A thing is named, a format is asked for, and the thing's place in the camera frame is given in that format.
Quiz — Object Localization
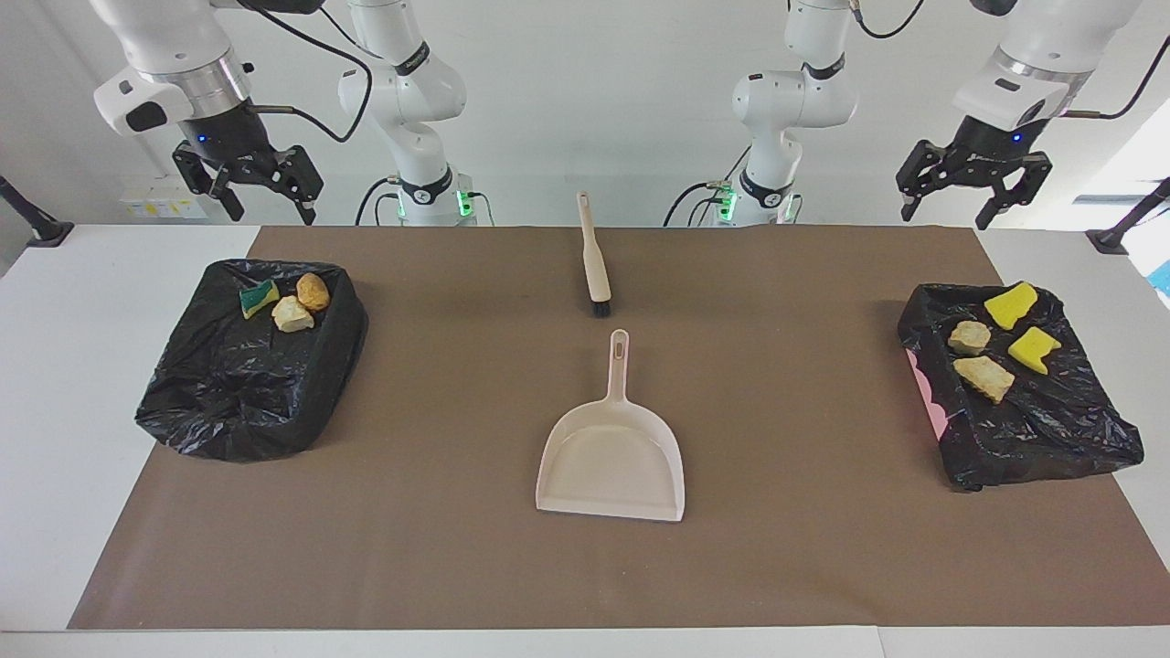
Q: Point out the beige plastic dustpan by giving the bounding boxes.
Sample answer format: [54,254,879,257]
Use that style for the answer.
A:
[536,329,686,523]

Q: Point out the white boxes with yellow labels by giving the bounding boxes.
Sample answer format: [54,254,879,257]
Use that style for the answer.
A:
[122,187,209,220]

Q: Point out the black plastic trash bag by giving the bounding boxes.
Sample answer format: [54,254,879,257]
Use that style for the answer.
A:
[135,259,369,462]
[898,281,1145,493]

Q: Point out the brown paper table mat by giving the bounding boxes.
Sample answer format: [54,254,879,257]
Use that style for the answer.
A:
[69,226,1170,630]

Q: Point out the sliced crusty bread piece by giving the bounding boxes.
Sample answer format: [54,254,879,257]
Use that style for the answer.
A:
[952,356,1016,404]
[271,295,315,334]

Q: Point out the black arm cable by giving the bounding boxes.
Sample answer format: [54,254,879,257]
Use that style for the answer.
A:
[846,0,1170,122]
[233,0,385,144]

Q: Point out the pink plastic bin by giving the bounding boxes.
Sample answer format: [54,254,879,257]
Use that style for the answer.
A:
[903,345,952,441]

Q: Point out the pale bread chunk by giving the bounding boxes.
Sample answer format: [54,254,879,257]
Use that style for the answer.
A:
[947,321,992,356]

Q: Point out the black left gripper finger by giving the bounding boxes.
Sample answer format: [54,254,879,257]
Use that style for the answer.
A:
[974,155,1053,231]
[896,140,956,223]

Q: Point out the beige hand brush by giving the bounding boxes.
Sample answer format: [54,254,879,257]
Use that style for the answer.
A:
[576,190,612,319]

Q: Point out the yellow and green sponge piece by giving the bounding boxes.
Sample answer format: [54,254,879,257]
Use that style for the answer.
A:
[984,281,1039,331]
[239,279,281,320]

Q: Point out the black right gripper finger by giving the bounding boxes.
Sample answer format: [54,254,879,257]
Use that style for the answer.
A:
[276,144,324,227]
[173,146,246,222]

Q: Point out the notched yellow sponge piece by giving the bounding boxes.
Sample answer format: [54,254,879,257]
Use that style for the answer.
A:
[1007,326,1063,376]

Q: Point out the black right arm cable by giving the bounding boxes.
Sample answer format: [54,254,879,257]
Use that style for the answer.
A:
[233,0,385,144]

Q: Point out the black camera stand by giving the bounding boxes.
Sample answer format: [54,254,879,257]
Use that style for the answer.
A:
[0,175,74,248]
[1086,178,1170,255]

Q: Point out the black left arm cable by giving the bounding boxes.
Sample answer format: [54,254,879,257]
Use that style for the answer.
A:
[846,0,1170,122]

